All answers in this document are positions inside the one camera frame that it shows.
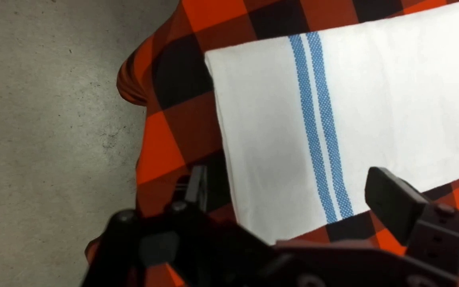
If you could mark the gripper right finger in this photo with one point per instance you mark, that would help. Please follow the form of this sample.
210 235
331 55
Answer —
401 207

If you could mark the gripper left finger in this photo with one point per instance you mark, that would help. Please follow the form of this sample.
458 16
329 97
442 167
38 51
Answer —
181 235

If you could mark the orange and black checked tablecloth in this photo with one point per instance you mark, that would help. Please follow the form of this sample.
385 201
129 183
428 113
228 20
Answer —
181 119

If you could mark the white towel with blue stripes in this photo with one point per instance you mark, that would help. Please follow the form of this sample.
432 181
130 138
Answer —
357 119

